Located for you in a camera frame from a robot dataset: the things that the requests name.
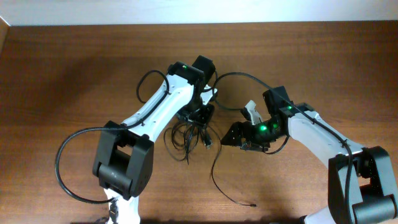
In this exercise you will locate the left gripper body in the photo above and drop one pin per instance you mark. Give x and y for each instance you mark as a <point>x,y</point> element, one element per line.
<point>198,112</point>

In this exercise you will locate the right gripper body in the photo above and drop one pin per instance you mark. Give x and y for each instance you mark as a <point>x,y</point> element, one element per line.
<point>259,134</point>

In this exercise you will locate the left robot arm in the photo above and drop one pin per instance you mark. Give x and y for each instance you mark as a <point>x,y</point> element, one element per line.
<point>125,152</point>

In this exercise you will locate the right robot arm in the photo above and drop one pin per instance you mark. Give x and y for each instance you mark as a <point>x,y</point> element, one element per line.
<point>361,182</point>

